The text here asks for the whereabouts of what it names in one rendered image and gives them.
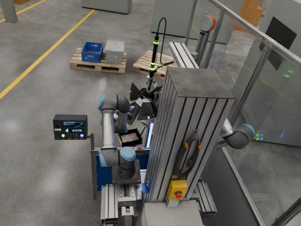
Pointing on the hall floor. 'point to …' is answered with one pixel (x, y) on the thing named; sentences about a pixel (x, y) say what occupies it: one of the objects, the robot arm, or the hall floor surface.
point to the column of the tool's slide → (202, 46)
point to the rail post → (93, 176)
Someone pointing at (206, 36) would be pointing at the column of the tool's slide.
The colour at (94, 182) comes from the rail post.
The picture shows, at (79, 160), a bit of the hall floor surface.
